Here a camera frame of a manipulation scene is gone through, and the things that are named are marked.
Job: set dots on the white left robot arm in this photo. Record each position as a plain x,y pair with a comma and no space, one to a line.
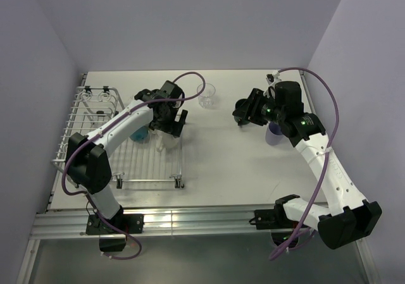
88,155

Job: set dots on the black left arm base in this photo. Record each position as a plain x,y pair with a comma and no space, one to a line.
128,223

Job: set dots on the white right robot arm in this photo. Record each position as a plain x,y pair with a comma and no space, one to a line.
348,216

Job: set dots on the dark green mug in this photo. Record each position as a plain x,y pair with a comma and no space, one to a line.
241,119

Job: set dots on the lavender plastic cup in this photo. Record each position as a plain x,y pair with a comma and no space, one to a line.
273,134

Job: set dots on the clear glass tumbler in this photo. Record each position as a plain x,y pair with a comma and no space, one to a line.
207,92

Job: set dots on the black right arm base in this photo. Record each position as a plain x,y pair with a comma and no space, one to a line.
275,221

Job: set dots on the blue floral mug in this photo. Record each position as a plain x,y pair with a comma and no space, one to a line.
140,135

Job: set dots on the aluminium rail frame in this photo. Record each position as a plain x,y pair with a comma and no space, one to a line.
197,209

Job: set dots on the white wire dish rack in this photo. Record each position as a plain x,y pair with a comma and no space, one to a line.
134,166

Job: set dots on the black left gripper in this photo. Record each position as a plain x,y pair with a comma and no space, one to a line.
173,127

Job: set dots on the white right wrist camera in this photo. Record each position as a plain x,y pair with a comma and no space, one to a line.
273,78

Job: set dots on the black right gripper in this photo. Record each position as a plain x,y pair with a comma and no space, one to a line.
247,111

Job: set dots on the white ceramic mug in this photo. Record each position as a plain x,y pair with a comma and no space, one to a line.
165,141

